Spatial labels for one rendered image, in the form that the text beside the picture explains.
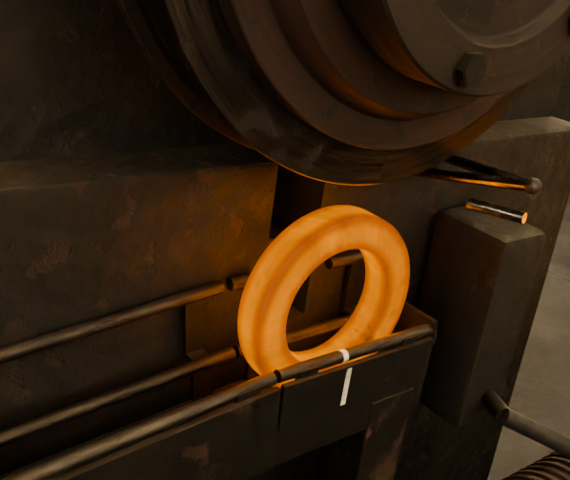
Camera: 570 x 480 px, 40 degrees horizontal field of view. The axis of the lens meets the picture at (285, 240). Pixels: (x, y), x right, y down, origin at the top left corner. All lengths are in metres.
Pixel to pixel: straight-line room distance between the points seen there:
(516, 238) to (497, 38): 0.31
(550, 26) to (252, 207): 0.29
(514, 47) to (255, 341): 0.31
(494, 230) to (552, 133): 0.22
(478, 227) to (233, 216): 0.28
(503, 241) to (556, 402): 1.38
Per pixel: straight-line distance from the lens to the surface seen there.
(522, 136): 0.97
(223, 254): 0.71
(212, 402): 0.65
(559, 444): 0.94
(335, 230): 0.67
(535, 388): 2.22
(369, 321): 0.77
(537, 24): 0.62
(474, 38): 0.56
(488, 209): 0.68
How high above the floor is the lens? 1.08
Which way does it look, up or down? 23 degrees down
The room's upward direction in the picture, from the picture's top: 8 degrees clockwise
